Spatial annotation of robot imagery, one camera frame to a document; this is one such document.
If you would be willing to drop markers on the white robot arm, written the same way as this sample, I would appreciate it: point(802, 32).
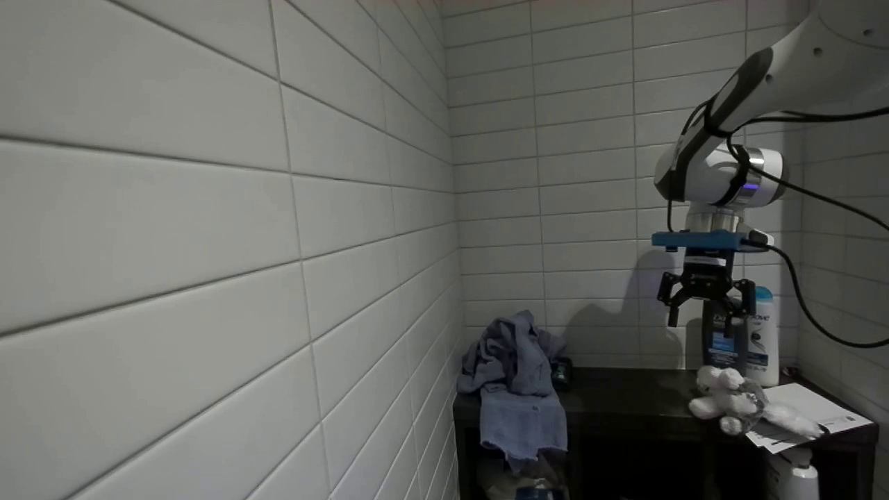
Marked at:
point(816, 64)

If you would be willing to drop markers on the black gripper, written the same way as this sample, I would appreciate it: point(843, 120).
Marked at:
point(711, 271)

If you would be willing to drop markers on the white paper sheet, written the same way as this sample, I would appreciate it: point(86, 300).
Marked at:
point(804, 413)

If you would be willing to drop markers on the dark shower gel bottle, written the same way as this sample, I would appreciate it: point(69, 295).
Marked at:
point(725, 342)

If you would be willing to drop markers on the black open shelf cabinet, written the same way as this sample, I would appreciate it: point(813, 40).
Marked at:
point(629, 397)

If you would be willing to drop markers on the white plush doll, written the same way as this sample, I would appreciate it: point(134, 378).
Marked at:
point(725, 393)

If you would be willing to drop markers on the white bottle with blue cap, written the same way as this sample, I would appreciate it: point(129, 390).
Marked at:
point(765, 342)

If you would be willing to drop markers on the plain white bottle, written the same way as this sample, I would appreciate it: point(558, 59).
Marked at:
point(794, 475)

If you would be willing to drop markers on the blue towel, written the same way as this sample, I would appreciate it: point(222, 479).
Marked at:
point(519, 390)

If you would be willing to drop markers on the blue wrist mount plate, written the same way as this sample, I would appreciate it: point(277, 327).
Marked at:
point(711, 240)

